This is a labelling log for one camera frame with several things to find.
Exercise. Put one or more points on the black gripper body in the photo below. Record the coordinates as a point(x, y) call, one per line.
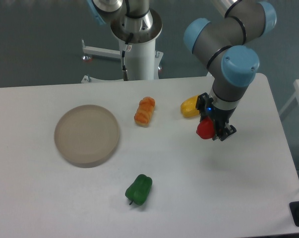
point(218, 110)

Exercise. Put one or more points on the beige round plate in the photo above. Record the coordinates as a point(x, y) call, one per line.
point(87, 135)

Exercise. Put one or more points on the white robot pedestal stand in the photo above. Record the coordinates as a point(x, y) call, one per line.
point(137, 46)

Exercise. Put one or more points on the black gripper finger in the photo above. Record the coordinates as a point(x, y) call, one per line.
point(224, 133)
point(200, 104)

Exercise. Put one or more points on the green bell pepper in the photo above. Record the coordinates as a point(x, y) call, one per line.
point(139, 190)

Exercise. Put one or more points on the red bell pepper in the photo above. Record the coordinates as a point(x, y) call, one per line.
point(205, 129)

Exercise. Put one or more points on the orange bell pepper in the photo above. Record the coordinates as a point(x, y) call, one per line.
point(144, 111)

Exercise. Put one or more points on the yellow bell pepper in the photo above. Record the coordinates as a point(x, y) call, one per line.
point(188, 107)

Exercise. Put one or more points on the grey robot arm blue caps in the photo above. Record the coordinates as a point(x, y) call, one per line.
point(219, 47)

